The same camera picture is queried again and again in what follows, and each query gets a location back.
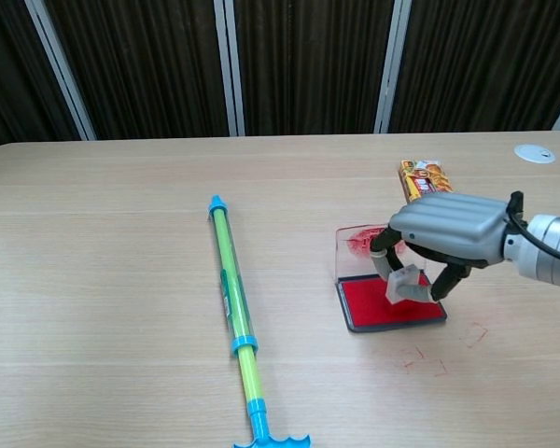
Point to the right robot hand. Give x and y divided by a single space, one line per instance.
452 219

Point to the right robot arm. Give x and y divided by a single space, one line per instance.
548 247

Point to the orange snack box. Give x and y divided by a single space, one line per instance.
424 179

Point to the red ink pad case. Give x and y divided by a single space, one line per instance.
373 308

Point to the blue green toy water pump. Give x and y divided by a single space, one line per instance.
231 280

